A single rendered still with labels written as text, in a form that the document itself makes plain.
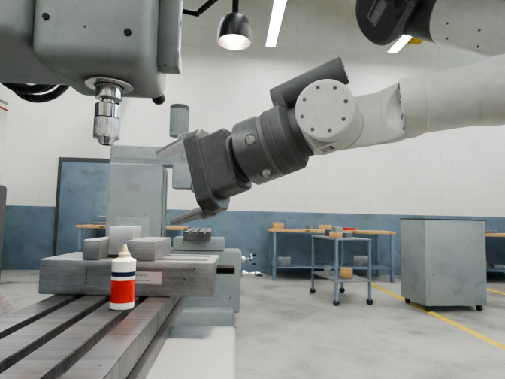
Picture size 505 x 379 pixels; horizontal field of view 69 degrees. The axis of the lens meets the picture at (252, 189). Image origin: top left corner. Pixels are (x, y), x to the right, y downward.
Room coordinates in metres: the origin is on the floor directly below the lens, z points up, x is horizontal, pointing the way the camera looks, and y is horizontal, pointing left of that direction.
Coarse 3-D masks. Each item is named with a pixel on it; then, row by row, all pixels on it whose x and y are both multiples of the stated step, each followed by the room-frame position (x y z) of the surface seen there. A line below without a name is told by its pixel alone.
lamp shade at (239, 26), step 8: (224, 16) 0.74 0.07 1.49; (232, 16) 0.73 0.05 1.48; (240, 16) 0.73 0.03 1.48; (224, 24) 0.73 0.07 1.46; (232, 24) 0.72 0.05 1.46; (240, 24) 0.72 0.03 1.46; (248, 24) 0.74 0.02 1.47; (224, 32) 0.73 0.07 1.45; (232, 32) 0.72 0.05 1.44; (240, 32) 0.72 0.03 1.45; (248, 32) 0.74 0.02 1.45; (224, 40) 0.78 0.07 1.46; (232, 40) 0.79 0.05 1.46; (240, 40) 0.79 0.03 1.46; (248, 40) 0.78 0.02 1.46; (232, 48) 0.79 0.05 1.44; (240, 48) 0.79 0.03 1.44
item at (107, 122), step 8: (96, 112) 0.65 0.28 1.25; (104, 112) 0.64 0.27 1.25; (112, 112) 0.65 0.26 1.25; (120, 112) 0.67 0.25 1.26; (96, 120) 0.65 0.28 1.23; (104, 120) 0.64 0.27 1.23; (112, 120) 0.65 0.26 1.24; (120, 120) 0.67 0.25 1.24; (96, 128) 0.64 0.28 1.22; (104, 128) 0.64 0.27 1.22; (112, 128) 0.65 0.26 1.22; (96, 136) 0.65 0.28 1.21; (112, 136) 0.65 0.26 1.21
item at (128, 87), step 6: (84, 78) 0.64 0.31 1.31; (90, 78) 0.63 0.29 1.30; (96, 78) 0.63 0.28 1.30; (102, 78) 0.63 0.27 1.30; (108, 78) 0.63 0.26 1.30; (114, 78) 0.63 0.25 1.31; (120, 78) 0.64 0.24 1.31; (90, 84) 0.66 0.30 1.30; (120, 84) 0.65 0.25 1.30; (126, 84) 0.65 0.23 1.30; (132, 84) 0.67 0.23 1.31; (126, 90) 0.68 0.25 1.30; (132, 90) 0.69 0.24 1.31
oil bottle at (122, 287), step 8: (120, 256) 0.64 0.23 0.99; (128, 256) 0.65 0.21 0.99; (112, 264) 0.64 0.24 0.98; (120, 264) 0.63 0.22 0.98; (128, 264) 0.63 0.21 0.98; (112, 272) 0.64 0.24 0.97; (120, 272) 0.63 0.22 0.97; (128, 272) 0.64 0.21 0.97; (112, 280) 0.64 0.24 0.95; (120, 280) 0.63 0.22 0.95; (128, 280) 0.64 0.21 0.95; (112, 288) 0.63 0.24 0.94; (120, 288) 0.63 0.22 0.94; (128, 288) 0.64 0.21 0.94; (112, 296) 0.63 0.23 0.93; (120, 296) 0.63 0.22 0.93; (128, 296) 0.64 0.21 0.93; (112, 304) 0.63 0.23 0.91; (120, 304) 0.63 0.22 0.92; (128, 304) 0.64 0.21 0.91
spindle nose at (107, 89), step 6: (96, 84) 0.65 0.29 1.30; (102, 84) 0.64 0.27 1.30; (108, 84) 0.64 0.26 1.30; (114, 84) 0.65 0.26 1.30; (96, 90) 0.65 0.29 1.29; (102, 90) 0.64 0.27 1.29; (108, 90) 0.64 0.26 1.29; (114, 90) 0.65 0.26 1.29; (120, 90) 0.66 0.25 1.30; (96, 96) 0.65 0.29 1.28; (102, 96) 0.65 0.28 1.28; (108, 96) 0.65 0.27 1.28; (114, 96) 0.65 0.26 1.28; (120, 96) 0.66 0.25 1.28
